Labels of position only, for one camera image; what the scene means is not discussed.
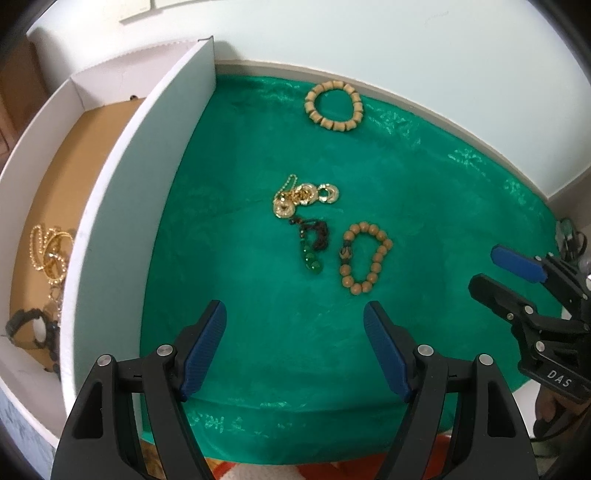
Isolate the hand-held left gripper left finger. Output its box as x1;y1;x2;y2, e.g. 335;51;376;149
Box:
51;299;228;480

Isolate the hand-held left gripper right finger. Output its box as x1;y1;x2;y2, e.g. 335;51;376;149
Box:
363;301;539;480

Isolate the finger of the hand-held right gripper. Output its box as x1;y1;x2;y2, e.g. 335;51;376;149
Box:
491;244;583;315
468;272;588;339

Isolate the black bead bracelet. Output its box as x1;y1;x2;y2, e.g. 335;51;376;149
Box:
4;307;62;376

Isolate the gold bead necklace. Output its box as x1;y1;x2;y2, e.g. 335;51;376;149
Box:
28;224;76;319

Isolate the white cardboard box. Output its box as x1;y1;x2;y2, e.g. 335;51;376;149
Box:
0;18;218;446

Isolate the person's right hand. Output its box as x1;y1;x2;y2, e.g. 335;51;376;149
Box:
532;382;579;445

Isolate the green cloth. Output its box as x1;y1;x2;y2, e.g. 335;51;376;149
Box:
137;74;568;462

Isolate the red cloth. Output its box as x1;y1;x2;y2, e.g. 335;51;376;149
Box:
208;451;460;480

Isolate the blue quilt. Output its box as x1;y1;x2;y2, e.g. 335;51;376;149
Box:
0;388;54;480

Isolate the brown wooden headboard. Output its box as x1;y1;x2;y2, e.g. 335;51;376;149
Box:
0;37;49;155

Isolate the dark cable bundle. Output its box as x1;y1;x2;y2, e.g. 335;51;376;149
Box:
554;217;591;278

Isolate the brown wooden bead bracelet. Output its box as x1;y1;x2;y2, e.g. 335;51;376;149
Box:
338;222;394;296

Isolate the green and dark bead bracelet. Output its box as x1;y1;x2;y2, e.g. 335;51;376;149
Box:
288;217;330;277

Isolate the gold ring keychain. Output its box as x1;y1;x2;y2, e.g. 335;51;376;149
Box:
272;174;343;219

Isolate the chunky light wooden bracelet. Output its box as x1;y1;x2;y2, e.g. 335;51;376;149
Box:
303;80;365;134

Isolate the white light switch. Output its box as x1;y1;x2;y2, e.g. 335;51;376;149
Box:
117;0;154;24

